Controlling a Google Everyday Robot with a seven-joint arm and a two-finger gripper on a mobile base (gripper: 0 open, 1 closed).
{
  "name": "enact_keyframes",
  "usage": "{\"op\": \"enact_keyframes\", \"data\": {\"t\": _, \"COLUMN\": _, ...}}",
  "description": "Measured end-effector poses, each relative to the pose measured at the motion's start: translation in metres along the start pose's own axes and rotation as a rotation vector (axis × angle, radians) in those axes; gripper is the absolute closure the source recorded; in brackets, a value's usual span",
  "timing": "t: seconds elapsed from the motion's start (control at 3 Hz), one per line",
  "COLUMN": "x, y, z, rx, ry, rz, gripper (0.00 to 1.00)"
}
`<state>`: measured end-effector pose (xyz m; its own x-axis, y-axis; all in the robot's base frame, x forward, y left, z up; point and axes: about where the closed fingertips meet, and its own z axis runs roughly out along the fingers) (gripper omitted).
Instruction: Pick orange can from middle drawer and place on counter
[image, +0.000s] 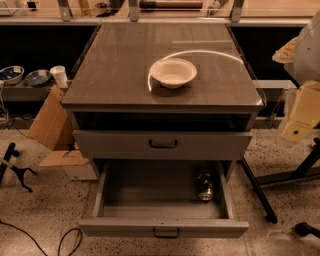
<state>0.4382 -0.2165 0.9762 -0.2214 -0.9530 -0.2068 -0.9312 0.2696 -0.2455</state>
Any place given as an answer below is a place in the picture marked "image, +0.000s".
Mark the black caster foot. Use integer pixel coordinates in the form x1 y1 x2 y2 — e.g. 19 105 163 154
294 222 320 238

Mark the grey side shelf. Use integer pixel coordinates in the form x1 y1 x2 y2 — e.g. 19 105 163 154
1 81 55 102

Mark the dark blue bowl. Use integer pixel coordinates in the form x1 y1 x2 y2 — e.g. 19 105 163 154
24 69 51 88

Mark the blue patterned bowl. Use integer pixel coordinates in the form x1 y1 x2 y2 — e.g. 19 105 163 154
0 66 24 85

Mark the white paper bowl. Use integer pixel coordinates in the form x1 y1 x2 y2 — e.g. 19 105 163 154
149 58 197 89

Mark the closed grey top drawer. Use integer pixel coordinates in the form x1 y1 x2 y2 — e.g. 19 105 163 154
73 130 252 160

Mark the white paper cup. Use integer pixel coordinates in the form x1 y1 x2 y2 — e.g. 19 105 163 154
50 65 68 88

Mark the black tripod stand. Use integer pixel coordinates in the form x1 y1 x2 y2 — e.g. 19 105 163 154
0 142 37 193

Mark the grey drawer cabinet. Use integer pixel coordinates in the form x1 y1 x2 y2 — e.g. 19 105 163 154
63 23 264 173

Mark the open grey middle drawer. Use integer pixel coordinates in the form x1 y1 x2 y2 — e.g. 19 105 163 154
79 160 249 239

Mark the black floor cable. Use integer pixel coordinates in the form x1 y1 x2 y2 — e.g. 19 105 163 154
0 219 83 256

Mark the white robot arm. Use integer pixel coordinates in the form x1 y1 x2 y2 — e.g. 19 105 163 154
272 12 320 143

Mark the black metal stand leg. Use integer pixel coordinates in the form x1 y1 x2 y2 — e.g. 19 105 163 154
239 137 320 224

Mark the orange soda can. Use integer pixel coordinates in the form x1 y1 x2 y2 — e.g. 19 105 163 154
198 171 213 201

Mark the flat cardboard piece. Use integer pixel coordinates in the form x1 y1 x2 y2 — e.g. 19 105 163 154
39 150 89 167

